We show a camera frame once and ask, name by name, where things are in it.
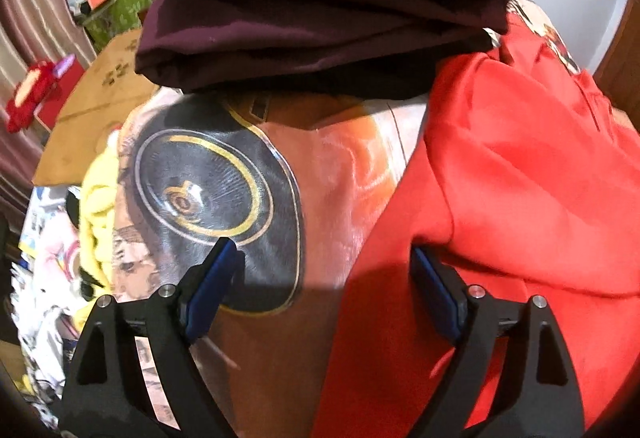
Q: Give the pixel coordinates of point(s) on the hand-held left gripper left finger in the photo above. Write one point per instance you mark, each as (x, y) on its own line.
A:
(212, 285)

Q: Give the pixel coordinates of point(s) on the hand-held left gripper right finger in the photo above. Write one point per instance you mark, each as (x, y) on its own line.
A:
(440, 290)

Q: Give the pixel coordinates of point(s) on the red hoodie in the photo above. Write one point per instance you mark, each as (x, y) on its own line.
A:
(500, 167)

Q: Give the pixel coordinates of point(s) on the yellow cloth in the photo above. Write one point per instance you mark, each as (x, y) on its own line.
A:
(100, 198)

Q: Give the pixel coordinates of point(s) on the printed blanket with black disc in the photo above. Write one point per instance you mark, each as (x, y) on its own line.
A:
(340, 178)

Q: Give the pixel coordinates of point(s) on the white printed clutter pile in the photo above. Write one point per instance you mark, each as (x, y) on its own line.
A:
(45, 318)

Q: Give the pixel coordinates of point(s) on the brown cardboard box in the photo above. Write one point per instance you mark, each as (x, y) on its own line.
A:
(95, 117)

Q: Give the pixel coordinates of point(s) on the folded black garment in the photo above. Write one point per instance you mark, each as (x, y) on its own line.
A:
(380, 78)

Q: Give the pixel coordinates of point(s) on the purple small item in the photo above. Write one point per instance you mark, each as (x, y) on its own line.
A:
(65, 65)

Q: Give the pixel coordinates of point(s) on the red and yellow plush toy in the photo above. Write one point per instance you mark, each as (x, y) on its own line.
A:
(30, 92)

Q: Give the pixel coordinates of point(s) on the folded maroon garment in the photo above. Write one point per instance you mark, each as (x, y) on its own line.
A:
(300, 27)

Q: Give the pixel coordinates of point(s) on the green patterned box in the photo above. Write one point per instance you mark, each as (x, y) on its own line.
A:
(125, 10)

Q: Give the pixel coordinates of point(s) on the striped pink curtain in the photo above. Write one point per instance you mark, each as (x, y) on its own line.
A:
(30, 17)

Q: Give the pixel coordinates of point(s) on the brown wooden frame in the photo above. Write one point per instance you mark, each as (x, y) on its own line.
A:
(620, 62)

